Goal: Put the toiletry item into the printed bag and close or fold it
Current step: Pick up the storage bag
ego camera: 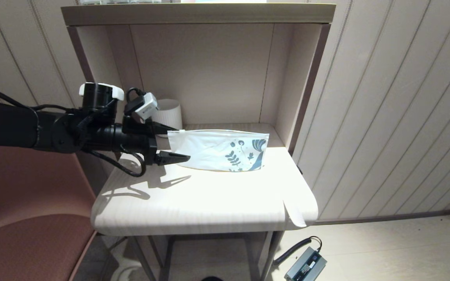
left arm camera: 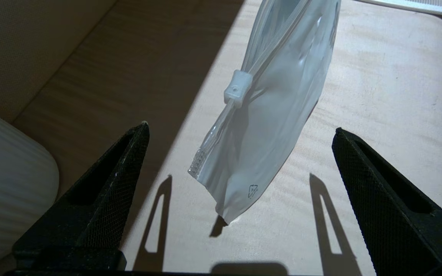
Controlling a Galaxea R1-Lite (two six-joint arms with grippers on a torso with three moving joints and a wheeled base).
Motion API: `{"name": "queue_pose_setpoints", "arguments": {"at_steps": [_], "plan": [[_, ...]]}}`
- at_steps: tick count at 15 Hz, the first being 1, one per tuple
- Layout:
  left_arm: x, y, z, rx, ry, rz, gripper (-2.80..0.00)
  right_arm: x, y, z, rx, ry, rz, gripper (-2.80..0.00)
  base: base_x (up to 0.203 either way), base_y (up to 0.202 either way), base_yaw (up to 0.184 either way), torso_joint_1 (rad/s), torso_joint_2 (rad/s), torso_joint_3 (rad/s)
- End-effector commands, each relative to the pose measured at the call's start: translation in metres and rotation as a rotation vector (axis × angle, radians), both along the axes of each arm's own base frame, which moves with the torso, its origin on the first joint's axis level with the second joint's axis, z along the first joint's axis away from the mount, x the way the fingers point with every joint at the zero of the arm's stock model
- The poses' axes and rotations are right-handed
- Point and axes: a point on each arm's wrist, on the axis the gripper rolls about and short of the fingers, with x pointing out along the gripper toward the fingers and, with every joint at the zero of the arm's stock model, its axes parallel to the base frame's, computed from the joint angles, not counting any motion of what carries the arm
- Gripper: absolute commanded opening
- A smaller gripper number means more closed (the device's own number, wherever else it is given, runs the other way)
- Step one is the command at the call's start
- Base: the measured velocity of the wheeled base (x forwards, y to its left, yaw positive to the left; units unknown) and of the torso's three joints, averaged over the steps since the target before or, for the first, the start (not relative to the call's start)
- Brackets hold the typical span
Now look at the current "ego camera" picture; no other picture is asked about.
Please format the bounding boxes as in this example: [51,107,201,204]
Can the white floral zip pouch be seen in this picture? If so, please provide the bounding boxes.
[167,129,270,172]

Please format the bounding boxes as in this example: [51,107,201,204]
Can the white plastic comb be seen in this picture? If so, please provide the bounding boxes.
[282,199,307,228]

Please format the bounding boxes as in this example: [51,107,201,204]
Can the white ribbed ceramic mug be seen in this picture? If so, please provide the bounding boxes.
[152,99,183,138]

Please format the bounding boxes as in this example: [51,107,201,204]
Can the light wooden desk with hutch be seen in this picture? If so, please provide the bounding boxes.
[61,2,336,281]

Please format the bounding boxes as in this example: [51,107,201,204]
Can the brown upholstered chair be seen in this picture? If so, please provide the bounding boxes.
[0,145,97,281]

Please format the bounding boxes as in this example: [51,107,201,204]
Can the grey power adapter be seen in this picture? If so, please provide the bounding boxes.
[284,247,327,281]

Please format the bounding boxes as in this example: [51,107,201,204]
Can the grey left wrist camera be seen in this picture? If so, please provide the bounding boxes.
[133,92,159,123]

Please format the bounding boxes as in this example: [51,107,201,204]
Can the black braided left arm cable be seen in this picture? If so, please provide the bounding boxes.
[80,144,147,178]

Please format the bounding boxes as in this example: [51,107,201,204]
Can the black corrugated floor cable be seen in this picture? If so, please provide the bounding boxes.
[273,236,323,267]

